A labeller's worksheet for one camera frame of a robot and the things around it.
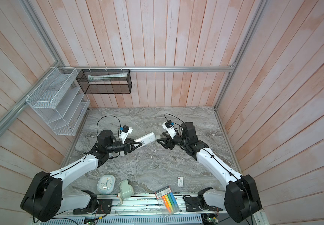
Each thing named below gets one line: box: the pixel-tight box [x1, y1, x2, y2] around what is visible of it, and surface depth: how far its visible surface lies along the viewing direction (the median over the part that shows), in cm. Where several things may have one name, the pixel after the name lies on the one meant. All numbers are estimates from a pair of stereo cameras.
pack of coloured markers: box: [154, 185, 180, 218], surface depth 76 cm
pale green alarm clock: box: [96, 174, 116, 195], surface depth 80 cm
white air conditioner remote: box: [133, 132, 156, 148], surface depth 78 cm
